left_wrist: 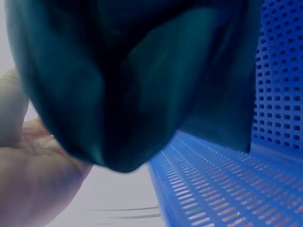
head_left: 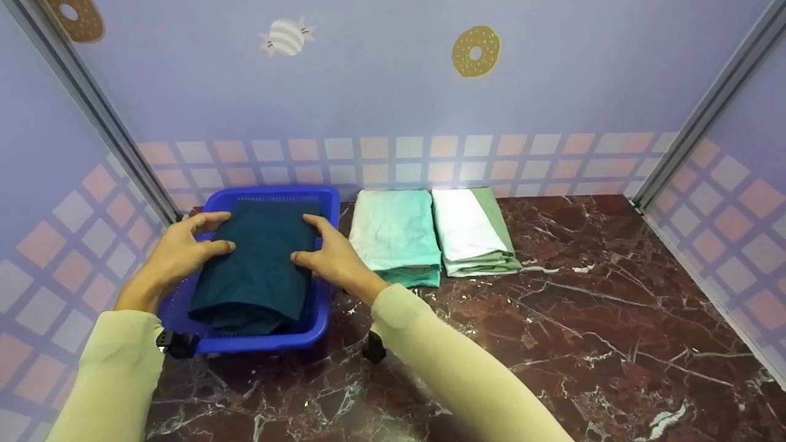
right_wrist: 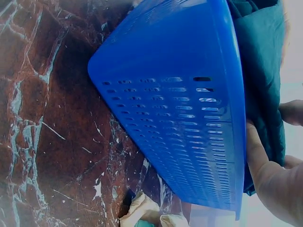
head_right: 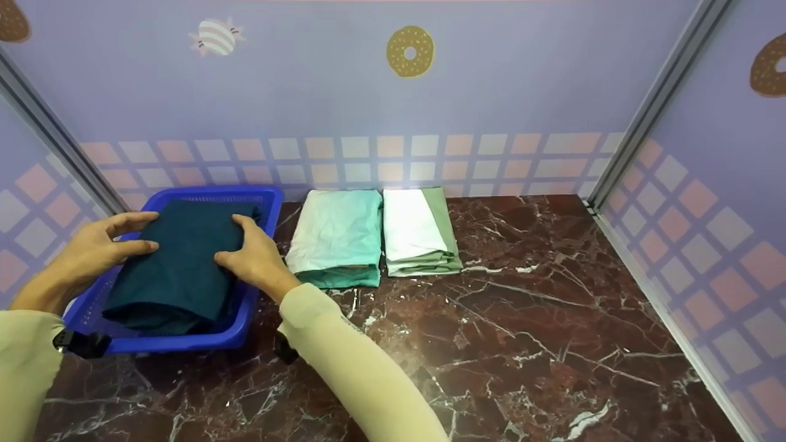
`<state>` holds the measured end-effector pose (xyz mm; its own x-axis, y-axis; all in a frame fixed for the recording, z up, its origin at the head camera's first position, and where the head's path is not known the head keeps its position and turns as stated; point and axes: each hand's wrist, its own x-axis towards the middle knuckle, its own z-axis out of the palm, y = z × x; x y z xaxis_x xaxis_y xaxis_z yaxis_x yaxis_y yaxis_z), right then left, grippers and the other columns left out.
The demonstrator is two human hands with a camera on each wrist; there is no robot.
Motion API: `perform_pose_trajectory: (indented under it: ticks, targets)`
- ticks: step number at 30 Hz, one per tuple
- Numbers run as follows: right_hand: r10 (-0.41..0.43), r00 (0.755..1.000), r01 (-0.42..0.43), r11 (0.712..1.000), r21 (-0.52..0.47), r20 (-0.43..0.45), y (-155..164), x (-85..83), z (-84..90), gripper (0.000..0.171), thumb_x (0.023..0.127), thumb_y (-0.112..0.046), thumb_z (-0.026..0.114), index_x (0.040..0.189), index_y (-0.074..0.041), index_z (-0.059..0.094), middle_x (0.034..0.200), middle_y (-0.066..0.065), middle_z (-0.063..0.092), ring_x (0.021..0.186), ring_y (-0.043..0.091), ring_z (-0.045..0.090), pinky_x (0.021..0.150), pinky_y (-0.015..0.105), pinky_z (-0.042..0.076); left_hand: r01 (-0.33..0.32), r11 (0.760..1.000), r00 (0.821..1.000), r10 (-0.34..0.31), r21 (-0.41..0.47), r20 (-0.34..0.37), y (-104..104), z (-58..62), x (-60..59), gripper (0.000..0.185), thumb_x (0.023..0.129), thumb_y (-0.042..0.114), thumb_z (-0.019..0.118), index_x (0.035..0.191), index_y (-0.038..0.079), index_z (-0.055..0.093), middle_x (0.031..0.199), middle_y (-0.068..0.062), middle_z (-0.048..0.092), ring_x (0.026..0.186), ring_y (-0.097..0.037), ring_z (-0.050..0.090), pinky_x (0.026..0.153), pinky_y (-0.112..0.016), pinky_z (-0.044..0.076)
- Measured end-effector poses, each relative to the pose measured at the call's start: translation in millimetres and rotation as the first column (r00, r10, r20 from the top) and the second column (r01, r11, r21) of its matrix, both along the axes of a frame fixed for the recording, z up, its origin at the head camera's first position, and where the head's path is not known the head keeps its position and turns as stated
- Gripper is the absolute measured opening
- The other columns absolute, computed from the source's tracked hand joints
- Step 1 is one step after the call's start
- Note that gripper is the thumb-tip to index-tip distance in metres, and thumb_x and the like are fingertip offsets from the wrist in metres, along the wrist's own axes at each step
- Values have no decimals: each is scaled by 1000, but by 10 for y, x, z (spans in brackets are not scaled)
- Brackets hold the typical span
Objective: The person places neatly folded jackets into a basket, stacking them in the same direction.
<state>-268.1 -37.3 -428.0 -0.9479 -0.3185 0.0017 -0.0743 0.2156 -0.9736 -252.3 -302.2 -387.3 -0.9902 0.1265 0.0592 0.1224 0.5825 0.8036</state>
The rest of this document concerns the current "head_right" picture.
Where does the person's right hand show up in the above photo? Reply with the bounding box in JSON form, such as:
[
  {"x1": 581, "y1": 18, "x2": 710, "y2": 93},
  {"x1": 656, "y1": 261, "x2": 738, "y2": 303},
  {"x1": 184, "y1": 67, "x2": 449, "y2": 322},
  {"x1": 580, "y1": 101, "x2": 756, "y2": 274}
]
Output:
[{"x1": 214, "y1": 214, "x2": 303, "y2": 304}]

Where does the person's left hand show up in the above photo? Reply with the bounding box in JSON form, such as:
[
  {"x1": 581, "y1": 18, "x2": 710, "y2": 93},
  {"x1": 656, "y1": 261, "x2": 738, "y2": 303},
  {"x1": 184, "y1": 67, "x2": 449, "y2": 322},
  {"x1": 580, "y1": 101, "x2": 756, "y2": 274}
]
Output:
[{"x1": 41, "y1": 211, "x2": 160, "y2": 294}]

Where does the dark teal cloth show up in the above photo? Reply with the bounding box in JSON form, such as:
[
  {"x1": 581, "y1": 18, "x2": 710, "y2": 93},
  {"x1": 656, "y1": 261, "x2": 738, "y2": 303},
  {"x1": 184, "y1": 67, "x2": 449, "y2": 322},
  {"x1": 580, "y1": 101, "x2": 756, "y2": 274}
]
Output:
[{"x1": 102, "y1": 200, "x2": 263, "y2": 336}]

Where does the person's right forearm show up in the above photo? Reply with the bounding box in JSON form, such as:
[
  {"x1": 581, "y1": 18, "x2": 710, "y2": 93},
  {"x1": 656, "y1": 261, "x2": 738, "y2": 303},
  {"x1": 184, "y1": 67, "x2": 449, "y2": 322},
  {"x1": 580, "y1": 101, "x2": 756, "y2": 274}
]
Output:
[{"x1": 278, "y1": 282, "x2": 452, "y2": 442}]

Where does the blue plastic basket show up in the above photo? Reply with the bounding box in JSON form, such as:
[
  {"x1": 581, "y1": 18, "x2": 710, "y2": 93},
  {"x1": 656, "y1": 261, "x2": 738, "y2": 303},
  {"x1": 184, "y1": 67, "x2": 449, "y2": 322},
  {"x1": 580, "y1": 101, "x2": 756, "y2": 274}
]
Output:
[{"x1": 63, "y1": 186, "x2": 284, "y2": 355}]

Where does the mint green folded cloth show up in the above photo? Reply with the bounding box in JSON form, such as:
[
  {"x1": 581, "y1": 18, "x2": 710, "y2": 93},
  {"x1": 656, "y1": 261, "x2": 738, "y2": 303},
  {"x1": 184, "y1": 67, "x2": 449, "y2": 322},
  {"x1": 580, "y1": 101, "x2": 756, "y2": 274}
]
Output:
[{"x1": 286, "y1": 189, "x2": 384, "y2": 289}]

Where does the black wrist band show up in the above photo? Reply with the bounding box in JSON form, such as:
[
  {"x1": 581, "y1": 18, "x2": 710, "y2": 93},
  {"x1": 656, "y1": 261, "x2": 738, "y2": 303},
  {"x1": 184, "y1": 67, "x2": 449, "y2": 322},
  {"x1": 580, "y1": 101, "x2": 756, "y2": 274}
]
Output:
[
  {"x1": 274, "y1": 331, "x2": 299, "y2": 365},
  {"x1": 53, "y1": 329, "x2": 112, "y2": 360}
]

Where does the white and green folded cloth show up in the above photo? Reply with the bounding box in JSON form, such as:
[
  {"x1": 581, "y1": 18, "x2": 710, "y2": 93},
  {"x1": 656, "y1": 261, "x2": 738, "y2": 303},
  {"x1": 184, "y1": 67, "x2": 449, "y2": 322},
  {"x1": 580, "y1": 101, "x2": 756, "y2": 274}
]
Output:
[{"x1": 383, "y1": 187, "x2": 464, "y2": 278}]

